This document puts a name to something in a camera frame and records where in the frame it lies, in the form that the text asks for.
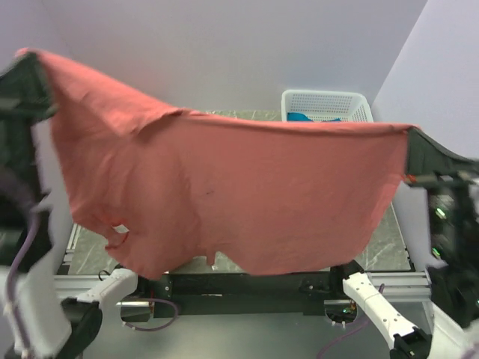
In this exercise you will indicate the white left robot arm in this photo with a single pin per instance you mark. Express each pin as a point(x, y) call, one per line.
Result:
point(43, 325)

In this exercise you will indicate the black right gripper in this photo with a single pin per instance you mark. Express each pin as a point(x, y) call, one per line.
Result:
point(425, 158)

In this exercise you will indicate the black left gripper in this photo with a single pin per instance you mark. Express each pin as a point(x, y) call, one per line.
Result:
point(24, 87)

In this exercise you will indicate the blue t-shirt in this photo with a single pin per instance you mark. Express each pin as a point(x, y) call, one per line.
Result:
point(300, 117)

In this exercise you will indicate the aluminium frame rail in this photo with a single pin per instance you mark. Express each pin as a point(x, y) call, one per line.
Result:
point(278, 335)

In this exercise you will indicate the white plastic basket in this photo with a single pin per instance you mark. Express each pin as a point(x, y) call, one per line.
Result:
point(348, 106)

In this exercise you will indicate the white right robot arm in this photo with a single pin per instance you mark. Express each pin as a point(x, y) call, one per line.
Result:
point(404, 338)

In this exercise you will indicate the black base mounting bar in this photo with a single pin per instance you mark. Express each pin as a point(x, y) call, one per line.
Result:
point(234, 293)

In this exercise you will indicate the salmon pink t-shirt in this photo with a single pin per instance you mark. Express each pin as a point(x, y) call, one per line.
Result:
point(164, 184)

